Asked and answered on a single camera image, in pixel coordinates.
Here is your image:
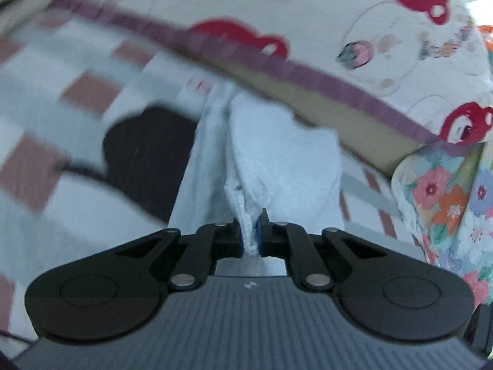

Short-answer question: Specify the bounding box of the light grey printed t-shirt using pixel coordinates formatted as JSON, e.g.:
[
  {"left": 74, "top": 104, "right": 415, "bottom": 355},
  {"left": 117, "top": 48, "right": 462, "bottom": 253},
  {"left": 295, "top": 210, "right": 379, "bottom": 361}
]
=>
[{"left": 169, "top": 81, "right": 344, "bottom": 277}]

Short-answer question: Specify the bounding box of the checked happy dog rug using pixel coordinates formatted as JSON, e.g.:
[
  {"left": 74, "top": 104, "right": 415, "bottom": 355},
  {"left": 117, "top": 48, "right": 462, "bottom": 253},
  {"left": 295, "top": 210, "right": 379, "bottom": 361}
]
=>
[{"left": 1, "top": 12, "right": 423, "bottom": 337}]

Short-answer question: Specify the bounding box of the floral patchwork quilt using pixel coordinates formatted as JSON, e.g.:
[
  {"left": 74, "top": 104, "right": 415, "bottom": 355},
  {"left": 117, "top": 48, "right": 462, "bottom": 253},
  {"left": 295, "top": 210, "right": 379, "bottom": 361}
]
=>
[{"left": 390, "top": 24, "right": 493, "bottom": 313}]

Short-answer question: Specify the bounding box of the red bear print bedsheet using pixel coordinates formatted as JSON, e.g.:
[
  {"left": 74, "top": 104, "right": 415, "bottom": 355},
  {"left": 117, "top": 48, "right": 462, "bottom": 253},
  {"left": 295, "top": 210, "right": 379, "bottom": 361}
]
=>
[{"left": 46, "top": 0, "right": 493, "bottom": 157}]

